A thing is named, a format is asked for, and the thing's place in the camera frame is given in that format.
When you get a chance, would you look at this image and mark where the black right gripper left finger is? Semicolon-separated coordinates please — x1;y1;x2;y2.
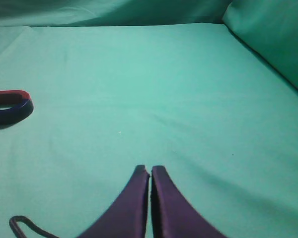
79;165;149;238

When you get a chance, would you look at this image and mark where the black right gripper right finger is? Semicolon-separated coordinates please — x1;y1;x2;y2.
151;166;225;238

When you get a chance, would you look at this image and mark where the red and blue oval magnet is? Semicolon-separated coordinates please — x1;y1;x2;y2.
0;90;34;126

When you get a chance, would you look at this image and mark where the green cloth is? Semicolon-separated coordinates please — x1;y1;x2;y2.
0;0;298;238

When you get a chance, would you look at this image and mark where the black cable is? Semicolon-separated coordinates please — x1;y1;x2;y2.
9;216;63;238

